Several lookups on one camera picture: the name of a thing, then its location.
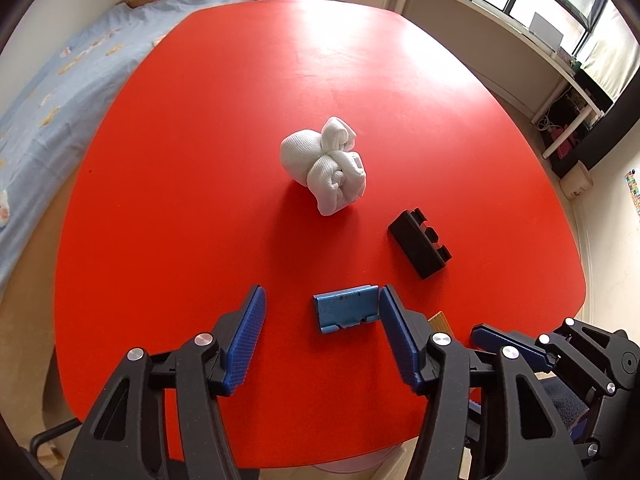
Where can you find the pink round bin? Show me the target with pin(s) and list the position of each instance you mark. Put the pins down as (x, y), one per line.
(350, 466)

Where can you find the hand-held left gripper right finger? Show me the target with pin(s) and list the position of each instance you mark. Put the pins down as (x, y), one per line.
(400, 340)

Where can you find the white flat board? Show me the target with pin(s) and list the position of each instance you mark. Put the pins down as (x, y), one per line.
(547, 30)

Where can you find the white rolled socks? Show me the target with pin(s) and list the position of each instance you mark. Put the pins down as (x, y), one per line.
(325, 170)

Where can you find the flat wooden stick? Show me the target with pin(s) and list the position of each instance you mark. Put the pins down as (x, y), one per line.
(439, 322)

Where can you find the beige cylinder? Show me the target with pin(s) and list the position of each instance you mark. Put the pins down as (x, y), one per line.
(575, 182)

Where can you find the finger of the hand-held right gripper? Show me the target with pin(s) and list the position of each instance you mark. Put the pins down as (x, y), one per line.
(492, 335)

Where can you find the blue plastic holder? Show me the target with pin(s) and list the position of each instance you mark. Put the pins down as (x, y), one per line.
(345, 307)

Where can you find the white desk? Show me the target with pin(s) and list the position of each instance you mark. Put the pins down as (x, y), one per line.
(500, 25)

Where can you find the black plastic holder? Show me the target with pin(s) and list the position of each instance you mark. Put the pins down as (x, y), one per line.
(417, 247)

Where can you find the bed with blue sheet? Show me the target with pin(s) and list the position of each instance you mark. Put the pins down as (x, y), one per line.
(50, 85)

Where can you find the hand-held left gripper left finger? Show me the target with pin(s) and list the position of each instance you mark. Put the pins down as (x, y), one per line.
(245, 340)

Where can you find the colourful sticker sheet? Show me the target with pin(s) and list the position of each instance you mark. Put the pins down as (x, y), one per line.
(632, 195)

